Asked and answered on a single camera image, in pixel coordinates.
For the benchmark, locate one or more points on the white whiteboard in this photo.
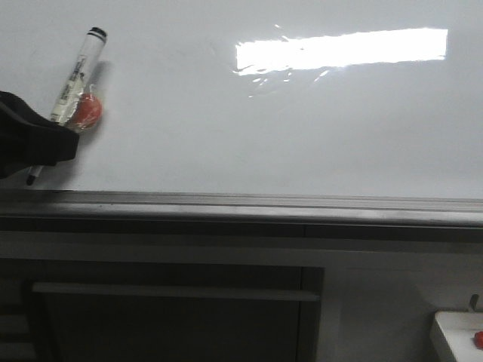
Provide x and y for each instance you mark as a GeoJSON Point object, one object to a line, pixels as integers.
{"type": "Point", "coordinates": [338, 98]}

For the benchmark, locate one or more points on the red round magnet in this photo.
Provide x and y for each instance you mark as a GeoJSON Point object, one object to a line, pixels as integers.
{"type": "Point", "coordinates": [88, 111]}

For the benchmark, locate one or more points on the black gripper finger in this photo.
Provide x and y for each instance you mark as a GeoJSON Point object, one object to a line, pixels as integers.
{"type": "Point", "coordinates": [28, 139]}

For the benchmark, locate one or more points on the grey whiteboard tray rail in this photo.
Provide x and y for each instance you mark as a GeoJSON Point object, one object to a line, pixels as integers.
{"type": "Point", "coordinates": [67, 204]}

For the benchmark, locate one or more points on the white box with red button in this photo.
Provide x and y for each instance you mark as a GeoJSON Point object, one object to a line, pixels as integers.
{"type": "Point", "coordinates": [457, 335]}

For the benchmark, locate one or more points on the dark panel under whiteboard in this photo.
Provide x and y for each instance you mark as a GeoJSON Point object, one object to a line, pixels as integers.
{"type": "Point", "coordinates": [120, 311]}

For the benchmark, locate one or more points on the white black whiteboard marker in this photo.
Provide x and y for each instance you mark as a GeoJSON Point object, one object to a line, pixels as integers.
{"type": "Point", "coordinates": [80, 76]}

